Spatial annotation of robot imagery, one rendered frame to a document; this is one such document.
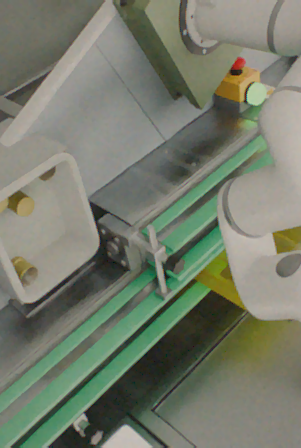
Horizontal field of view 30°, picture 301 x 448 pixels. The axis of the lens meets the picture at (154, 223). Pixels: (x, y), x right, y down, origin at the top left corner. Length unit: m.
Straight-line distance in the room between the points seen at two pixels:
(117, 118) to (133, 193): 0.14
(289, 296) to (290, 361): 0.44
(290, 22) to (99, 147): 0.39
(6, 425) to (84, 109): 0.53
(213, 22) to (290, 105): 0.32
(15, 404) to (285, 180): 0.56
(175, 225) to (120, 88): 0.26
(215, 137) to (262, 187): 0.48
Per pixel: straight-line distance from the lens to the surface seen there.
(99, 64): 1.00
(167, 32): 0.99
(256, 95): 1.21
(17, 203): 0.90
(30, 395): 0.97
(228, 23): 0.98
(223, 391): 1.10
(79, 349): 0.99
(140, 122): 1.11
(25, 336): 1.01
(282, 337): 1.16
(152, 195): 1.05
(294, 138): 0.68
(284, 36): 0.93
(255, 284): 0.74
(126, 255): 1.01
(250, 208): 0.72
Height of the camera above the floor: 1.48
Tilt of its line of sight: 36 degrees down
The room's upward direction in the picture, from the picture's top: 119 degrees clockwise
